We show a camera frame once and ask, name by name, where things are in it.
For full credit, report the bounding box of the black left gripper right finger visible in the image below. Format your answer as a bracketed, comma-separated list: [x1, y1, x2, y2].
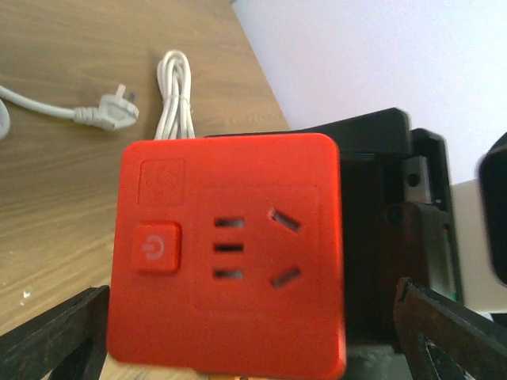
[393, 278, 506, 379]

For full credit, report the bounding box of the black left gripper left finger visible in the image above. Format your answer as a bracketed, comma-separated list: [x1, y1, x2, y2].
[1, 285, 110, 379]

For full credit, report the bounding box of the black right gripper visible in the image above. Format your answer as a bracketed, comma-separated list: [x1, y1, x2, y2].
[204, 107, 464, 380]

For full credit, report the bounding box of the red cube power socket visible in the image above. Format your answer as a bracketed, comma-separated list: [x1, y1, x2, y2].
[107, 133, 346, 379]

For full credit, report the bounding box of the white cable with plug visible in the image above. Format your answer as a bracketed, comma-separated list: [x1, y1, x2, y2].
[0, 83, 142, 139]

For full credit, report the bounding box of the white bundled power cable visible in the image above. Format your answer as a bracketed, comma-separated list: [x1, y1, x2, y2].
[153, 49, 196, 140]

